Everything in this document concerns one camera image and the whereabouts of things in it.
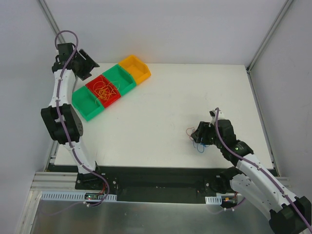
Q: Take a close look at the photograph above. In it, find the orange plastic bin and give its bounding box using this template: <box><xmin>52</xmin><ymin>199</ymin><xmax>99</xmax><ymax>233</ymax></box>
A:
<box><xmin>118</xmin><ymin>55</ymin><xmax>151</xmax><ymax>85</ymax></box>

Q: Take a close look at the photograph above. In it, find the green plastic bin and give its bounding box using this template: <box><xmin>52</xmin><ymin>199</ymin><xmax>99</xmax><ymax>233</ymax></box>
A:
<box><xmin>72</xmin><ymin>86</ymin><xmax>104</xmax><ymax>121</ymax></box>
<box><xmin>102</xmin><ymin>64</ymin><xmax>137</xmax><ymax>96</ymax></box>

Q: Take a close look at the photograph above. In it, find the right white cable duct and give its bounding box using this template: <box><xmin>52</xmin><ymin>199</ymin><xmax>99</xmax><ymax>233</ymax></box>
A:
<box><xmin>205</xmin><ymin>195</ymin><xmax>222</xmax><ymax>205</ymax></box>

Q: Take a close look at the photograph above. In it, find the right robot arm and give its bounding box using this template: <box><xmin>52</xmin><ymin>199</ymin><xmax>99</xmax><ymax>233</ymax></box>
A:
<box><xmin>191</xmin><ymin>119</ymin><xmax>312</xmax><ymax>234</ymax></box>

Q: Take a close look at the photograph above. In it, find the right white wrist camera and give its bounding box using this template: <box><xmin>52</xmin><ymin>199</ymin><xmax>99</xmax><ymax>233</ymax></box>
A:
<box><xmin>209</xmin><ymin>110</ymin><xmax>225</xmax><ymax>121</ymax></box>

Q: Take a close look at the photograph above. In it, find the left white cable duct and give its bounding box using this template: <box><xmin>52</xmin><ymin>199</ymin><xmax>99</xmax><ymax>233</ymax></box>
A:
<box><xmin>41</xmin><ymin>191</ymin><xmax>117</xmax><ymax>202</ymax></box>

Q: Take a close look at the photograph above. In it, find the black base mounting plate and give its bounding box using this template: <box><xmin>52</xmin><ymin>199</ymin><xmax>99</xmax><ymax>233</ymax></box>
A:
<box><xmin>75</xmin><ymin>166</ymin><xmax>238</xmax><ymax>204</ymax></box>

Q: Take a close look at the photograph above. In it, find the red plastic bin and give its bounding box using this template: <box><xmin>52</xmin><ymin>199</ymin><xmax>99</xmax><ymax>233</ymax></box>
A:
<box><xmin>85</xmin><ymin>75</ymin><xmax>121</xmax><ymax>108</ymax></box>

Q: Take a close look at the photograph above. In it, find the right aluminium frame post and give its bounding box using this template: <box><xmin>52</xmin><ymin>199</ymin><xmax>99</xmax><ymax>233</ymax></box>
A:
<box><xmin>246</xmin><ymin>0</ymin><xmax>295</xmax><ymax>74</ymax></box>

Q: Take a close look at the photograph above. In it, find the yellow thin wire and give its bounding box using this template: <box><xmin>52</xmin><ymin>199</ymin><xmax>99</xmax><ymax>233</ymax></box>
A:
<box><xmin>94</xmin><ymin>80</ymin><xmax>121</xmax><ymax>107</ymax></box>

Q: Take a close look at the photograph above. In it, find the blue thin wire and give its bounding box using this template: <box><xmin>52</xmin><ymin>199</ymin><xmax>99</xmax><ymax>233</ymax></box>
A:
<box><xmin>193</xmin><ymin>141</ymin><xmax>212</xmax><ymax>154</ymax></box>

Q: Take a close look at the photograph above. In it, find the aluminium frame post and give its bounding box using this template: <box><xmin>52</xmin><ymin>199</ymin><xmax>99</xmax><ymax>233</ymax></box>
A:
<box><xmin>246</xmin><ymin>0</ymin><xmax>295</xmax><ymax>74</ymax></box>
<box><xmin>38</xmin><ymin>0</ymin><xmax>82</xmax><ymax>74</ymax></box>

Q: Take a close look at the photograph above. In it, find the left aluminium frame post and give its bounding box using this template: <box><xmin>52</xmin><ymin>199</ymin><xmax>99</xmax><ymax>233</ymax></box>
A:
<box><xmin>38</xmin><ymin>0</ymin><xmax>82</xmax><ymax>74</ymax></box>

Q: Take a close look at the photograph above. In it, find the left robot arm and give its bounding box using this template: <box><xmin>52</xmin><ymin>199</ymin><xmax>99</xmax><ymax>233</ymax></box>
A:
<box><xmin>40</xmin><ymin>43</ymin><xmax>103</xmax><ymax>190</ymax></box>

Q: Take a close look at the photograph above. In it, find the green plastic bin lower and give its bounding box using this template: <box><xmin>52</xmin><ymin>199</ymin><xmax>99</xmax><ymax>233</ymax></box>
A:
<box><xmin>72</xmin><ymin>86</ymin><xmax>104</xmax><ymax>121</ymax></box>

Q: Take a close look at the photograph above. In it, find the white cable duct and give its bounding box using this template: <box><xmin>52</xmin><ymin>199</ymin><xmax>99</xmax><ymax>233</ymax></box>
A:
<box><xmin>205</xmin><ymin>195</ymin><xmax>222</xmax><ymax>205</ymax></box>
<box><xmin>41</xmin><ymin>191</ymin><xmax>117</xmax><ymax>202</ymax></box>

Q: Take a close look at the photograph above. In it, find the green plastic bin upper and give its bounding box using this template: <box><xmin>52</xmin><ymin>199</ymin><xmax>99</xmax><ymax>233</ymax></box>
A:
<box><xmin>102</xmin><ymin>64</ymin><xmax>137</xmax><ymax>96</ymax></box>

